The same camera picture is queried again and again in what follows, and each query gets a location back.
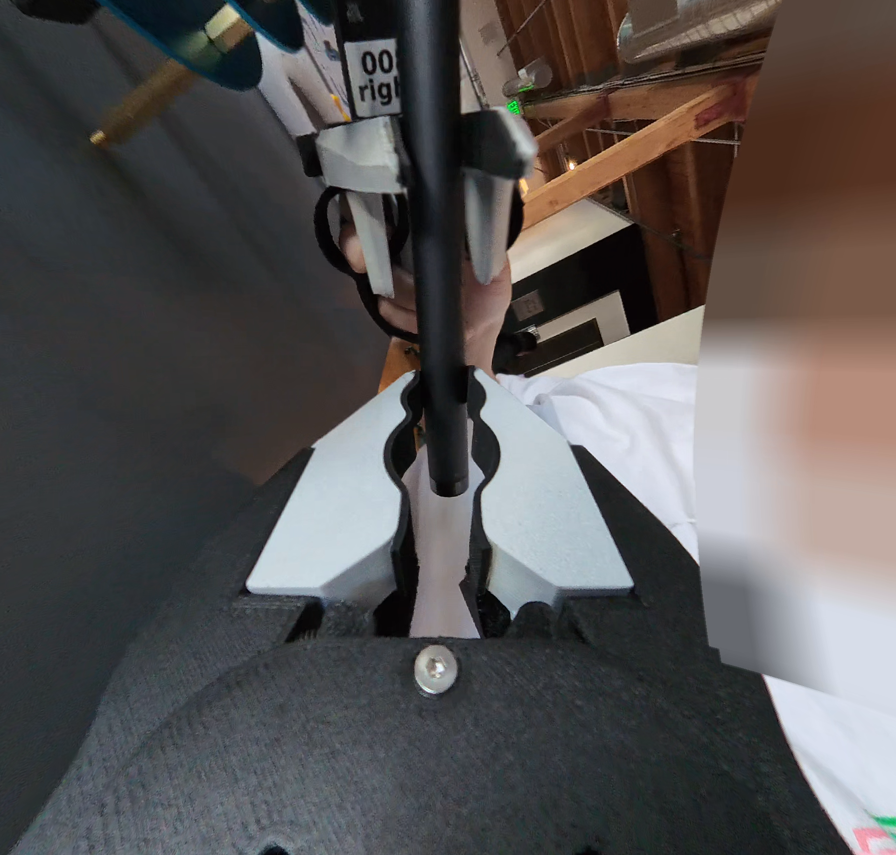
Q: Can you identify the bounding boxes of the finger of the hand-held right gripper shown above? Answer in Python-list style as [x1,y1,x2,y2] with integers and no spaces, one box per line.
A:
[462,109,540,286]
[315,117,411,297]

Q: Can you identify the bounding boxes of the thin wooden beam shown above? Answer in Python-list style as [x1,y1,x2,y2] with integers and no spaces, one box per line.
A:
[525,71,764,122]

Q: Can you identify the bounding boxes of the silver air duct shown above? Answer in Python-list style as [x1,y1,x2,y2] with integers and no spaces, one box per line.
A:
[616,0,806,66]

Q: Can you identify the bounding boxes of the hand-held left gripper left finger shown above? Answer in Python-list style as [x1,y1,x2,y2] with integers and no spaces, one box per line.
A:
[246,371,422,601]

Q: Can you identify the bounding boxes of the black cabinet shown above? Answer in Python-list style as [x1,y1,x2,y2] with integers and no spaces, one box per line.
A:
[492,224,677,380]

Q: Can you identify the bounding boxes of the white counter top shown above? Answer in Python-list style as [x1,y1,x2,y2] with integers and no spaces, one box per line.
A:
[509,200,635,286]

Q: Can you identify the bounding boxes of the blue plate assembly brass standoffs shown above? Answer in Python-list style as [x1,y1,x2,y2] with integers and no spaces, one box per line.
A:
[0,0,331,149]

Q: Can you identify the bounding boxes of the white framed black panel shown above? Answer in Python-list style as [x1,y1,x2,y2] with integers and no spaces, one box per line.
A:
[520,288,631,377]

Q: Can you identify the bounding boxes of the black metal rod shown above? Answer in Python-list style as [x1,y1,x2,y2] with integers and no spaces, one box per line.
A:
[391,0,471,499]

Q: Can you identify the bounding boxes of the person's right hand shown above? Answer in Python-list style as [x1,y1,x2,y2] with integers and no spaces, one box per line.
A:
[343,228,513,380]

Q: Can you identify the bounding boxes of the black desk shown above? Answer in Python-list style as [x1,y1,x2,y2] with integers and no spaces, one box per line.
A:
[0,0,421,852]

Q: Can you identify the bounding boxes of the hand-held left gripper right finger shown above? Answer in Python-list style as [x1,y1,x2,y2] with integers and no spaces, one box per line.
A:
[465,368,635,604]

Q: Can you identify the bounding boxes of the ceiling lamp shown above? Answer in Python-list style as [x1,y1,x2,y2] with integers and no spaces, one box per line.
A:
[502,57,555,97]

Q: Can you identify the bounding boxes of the thick wooden beam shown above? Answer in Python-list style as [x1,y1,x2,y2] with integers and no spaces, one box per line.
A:
[521,81,753,229]

